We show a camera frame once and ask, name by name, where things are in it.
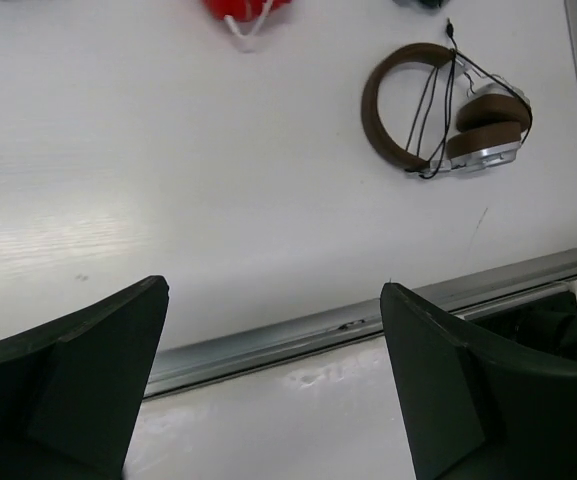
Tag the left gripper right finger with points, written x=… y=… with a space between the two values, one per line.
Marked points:
x=476 y=405

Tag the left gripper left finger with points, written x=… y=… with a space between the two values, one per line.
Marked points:
x=71 y=389

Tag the brown silver headphones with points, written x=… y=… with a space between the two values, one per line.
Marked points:
x=491 y=125

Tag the right black headphones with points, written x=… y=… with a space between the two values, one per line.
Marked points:
x=423 y=4

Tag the aluminium rail front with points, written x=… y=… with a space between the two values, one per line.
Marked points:
x=470 y=297

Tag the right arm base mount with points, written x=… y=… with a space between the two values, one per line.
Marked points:
x=548 y=325

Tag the red headphones with white cable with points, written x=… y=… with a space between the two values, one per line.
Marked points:
x=244 y=19

